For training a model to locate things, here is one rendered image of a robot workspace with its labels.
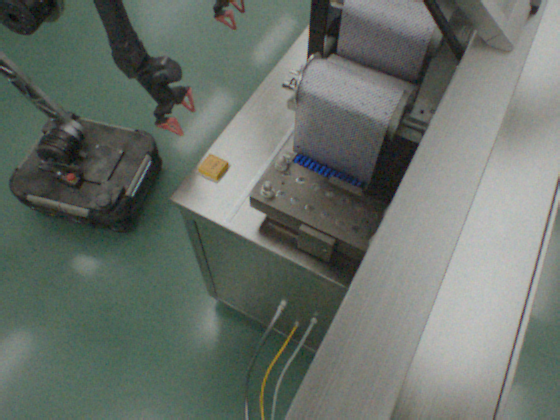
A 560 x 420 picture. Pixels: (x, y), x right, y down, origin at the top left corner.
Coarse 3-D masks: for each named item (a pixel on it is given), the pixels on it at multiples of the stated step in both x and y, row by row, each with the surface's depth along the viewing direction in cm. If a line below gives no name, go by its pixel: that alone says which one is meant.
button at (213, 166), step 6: (210, 156) 145; (216, 156) 145; (204, 162) 144; (210, 162) 144; (216, 162) 144; (222, 162) 144; (198, 168) 143; (204, 168) 143; (210, 168) 143; (216, 168) 143; (222, 168) 143; (204, 174) 143; (210, 174) 142; (216, 174) 142; (216, 180) 143
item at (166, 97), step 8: (160, 88) 125; (168, 88) 127; (176, 88) 132; (152, 96) 127; (160, 96) 126; (168, 96) 127; (176, 96) 129; (160, 104) 129; (168, 104) 128; (160, 112) 128; (168, 112) 127
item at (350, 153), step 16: (304, 112) 118; (304, 128) 123; (320, 128) 120; (336, 128) 117; (304, 144) 129; (320, 144) 125; (336, 144) 122; (352, 144) 118; (368, 144) 115; (320, 160) 131; (336, 160) 127; (352, 160) 123; (368, 160) 120; (352, 176) 129; (368, 176) 125
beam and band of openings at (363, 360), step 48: (480, 48) 65; (528, 48) 65; (480, 96) 60; (432, 144) 55; (480, 144) 56; (432, 192) 52; (384, 240) 49; (432, 240) 49; (384, 288) 46; (432, 288) 46; (336, 336) 43; (384, 336) 43; (336, 384) 41; (384, 384) 41
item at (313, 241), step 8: (304, 224) 122; (304, 232) 121; (312, 232) 121; (320, 232) 121; (304, 240) 124; (312, 240) 122; (320, 240) 120; (328, 240) 119; (304, 248) 129; (312, 248) 126; (320, 248) 124; (328, 248) 121; (320, 256) 127; (328, 256) 125
